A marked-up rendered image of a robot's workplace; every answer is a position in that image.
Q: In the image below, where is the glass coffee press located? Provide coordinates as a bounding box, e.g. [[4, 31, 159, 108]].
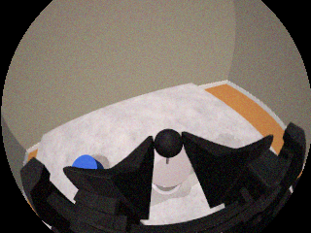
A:
[[152, 128, 191, 195]]

